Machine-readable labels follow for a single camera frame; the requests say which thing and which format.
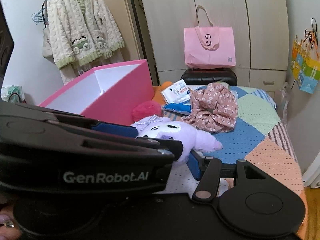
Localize purple plush toy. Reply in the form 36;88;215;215
131;115;223;164

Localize orange soft ball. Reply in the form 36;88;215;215
153;81;173;106

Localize pink floral fabric scrunchie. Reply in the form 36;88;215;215
181;82;238;133

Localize blue white wipes pack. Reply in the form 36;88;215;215
161;80;191;115

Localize hand with ring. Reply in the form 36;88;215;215
0;205;21;240

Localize red fluffy pompom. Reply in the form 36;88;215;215
132;100;162;122

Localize pink storage box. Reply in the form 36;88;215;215
40;60;154;125

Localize colourful patchwork blanket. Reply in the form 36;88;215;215
149;87;307;239

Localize black suitcase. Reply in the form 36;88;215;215
181;68;238;86

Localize beige canvas tote bag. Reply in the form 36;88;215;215
42;27;53;58

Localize cream green knit cardigan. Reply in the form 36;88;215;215
47;0;125;69

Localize pink tote bag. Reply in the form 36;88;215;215
184;20;236;69

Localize colourful paper gift bag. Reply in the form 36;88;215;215
290;17;319;94

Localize beige wardrobe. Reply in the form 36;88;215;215
142;0;289;94

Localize blue wire hangers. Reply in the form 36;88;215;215
31;7;48;25

